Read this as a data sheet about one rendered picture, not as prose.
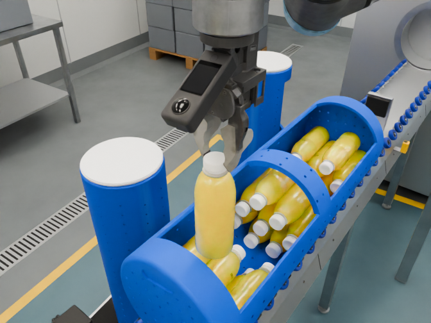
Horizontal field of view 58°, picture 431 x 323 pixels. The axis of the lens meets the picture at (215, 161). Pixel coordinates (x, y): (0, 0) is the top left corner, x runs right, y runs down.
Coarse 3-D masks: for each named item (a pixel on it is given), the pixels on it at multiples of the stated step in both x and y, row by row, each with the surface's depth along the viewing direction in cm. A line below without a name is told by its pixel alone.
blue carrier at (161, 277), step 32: (288, 128) 116; (352, 128) 130; (256, 160) 100; (288, 160) 98; (320, 192) 96; (192, 224) 102; (320, 224) 96; (128, 256) 79; (160, 256) 73; (192, 256) 73; (256, 256) 109; (288, 256) 85; (128, 288) 85; (160, 288) 75; (192, 288) 69; (224, 288) 72; (160, 320) 82; (192, 320) 73; (224, 320) 71
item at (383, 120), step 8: (368, 96) 162; (376, 96) 162; (384, 96) 161; (368, 104) 164; (376, 104) 162; (384, 104) 160; (376, 112) 163; (384, 112) 161; (384, 120) 164; (384, 128) 168
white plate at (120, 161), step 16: (112, 144) 140; (128, 144) 140; (144, 144) 140; (96, 160) 132; (112, 160) 132; (128, 160) 132; (144, 160) 132; (160, 160) 132; (96, 176) 125; (112, 176) 125; (128, 176) 125; (144, 176) 125
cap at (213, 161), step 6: (204, 156) 61; (210, 156) 61; (216, 156) 61; (222, 156) 61; (204, 162) 60; (210, 162) 60; (216, 162) 60; (222, 162) 60; (204, 168) 61; (210, 168) 60; (216, 168) 59; (222, 168) 60
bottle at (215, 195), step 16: (208, 176) 60; (224, 176) 61; (208, 192) 61; (224, 192) 61; (208, 208) 62; (224, 208) 63; (208, 224) 64; (224, 224) 65; (208, 240) 66; (224, 240) 67; (208, 256) 69; (224, 256) 69
